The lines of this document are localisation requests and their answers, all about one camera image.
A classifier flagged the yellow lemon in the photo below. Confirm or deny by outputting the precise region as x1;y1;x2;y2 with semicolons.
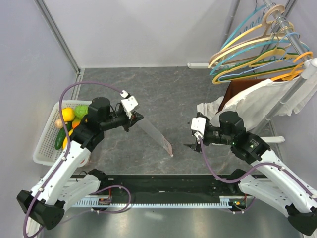
61;108;75;122

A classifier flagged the green cucumber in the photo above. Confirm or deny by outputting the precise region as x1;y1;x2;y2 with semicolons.
54;128;66;150

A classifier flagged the white clothes rack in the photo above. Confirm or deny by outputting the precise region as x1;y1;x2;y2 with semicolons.
187;0;317;144

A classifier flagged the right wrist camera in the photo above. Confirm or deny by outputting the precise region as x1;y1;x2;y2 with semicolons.
191;117;207;138

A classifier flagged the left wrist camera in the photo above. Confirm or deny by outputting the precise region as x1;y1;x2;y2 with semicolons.
120;90;139;119

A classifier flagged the yellow banana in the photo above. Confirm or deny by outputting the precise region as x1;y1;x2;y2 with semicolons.
62;128;74;150

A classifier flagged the light blue hanger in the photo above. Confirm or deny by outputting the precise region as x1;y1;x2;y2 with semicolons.
211;32;303;84

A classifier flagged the white cloth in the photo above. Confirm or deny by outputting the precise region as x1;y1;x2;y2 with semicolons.
197;78;317;130

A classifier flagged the clear zip top bag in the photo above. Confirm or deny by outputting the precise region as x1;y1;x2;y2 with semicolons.
137;118;174;157

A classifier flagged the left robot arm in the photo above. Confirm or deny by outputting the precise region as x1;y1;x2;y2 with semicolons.
17;95;143;230

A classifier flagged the green custard apple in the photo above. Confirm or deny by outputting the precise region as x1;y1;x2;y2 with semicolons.
74;105;89;119

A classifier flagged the yellow hanger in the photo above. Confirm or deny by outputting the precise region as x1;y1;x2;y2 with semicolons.
212;47;287;84

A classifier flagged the aluminium frame post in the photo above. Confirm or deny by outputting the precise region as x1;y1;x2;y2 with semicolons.
34;0;81;74

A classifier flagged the white cable duct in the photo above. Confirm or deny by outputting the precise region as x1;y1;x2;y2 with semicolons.
72;196;247;209

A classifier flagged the white plastic basket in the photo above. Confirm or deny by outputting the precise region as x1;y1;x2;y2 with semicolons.
33;100;91;168

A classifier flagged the brown box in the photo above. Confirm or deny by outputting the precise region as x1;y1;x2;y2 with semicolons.
217;78;265;114

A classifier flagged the orange hanger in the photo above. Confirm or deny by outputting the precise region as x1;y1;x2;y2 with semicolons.
271;51;314;81

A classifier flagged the beige wooden hanger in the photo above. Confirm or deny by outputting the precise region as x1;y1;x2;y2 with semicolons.
208;4;287;69

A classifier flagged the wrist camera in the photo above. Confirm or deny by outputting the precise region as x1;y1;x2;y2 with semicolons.
120;90;139;119
191;117;207;138

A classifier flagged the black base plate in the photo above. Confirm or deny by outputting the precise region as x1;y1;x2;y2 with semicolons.
69;174;268;205

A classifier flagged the orange green mango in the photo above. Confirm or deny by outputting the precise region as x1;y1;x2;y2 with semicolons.
71;118;81;129

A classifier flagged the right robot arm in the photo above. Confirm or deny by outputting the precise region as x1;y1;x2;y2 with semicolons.
189;111;317;236

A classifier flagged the teal hanger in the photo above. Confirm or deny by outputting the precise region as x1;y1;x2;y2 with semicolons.
210;3;298;76

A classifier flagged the green hanger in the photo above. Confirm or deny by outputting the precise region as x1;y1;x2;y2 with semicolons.
213;48;299;84

